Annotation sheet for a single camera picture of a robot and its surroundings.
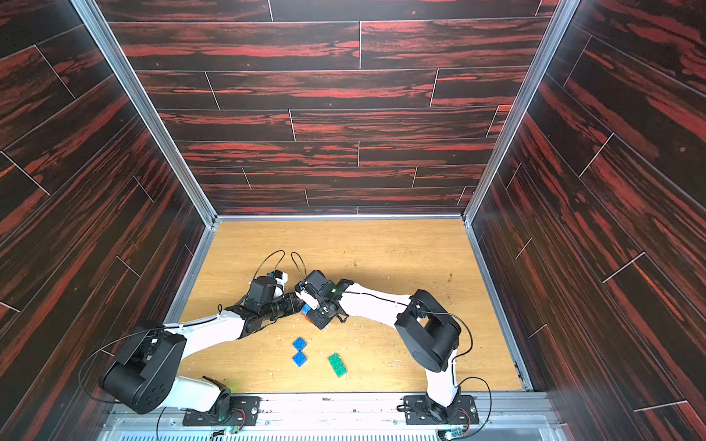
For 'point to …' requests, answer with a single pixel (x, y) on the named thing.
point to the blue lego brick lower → (299, 358)
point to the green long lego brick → (337, 365)
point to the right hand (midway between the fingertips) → (323, 310)
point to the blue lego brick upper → (299, 344)
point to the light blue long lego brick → (305, 309)
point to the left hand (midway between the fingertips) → (307, 302)
